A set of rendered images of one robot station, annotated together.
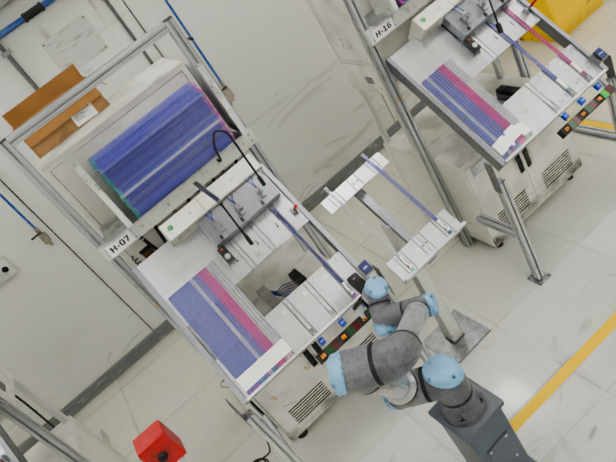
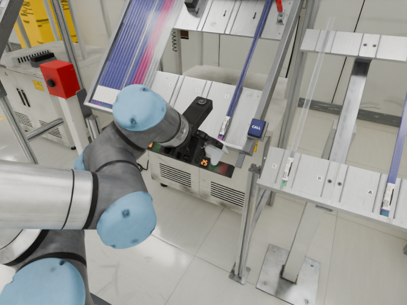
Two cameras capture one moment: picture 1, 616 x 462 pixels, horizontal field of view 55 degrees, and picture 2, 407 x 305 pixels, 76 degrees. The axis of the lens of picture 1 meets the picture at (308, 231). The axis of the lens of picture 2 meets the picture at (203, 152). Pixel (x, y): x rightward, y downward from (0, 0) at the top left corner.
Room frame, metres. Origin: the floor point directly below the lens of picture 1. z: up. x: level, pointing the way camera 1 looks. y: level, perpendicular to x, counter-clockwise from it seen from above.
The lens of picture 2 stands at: (1.27, -0.41, 1.18)
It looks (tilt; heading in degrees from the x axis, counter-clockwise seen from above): 36 degrees down; 40
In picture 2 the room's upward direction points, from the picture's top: straight up
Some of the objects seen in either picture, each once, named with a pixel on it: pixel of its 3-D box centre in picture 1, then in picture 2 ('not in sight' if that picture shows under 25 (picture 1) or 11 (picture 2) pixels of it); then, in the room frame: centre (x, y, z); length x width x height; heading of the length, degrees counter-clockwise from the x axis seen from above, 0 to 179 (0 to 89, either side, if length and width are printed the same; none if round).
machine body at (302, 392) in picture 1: (291, 332); (223, 136); (2.39, 0.37, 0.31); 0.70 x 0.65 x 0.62; 102
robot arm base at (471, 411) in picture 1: (458, 398); not in sight; (1.25, -0.10, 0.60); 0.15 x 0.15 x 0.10
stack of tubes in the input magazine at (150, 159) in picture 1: (163, 148); not in sight; (2.28, 0.29, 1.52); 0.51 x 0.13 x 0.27; 102
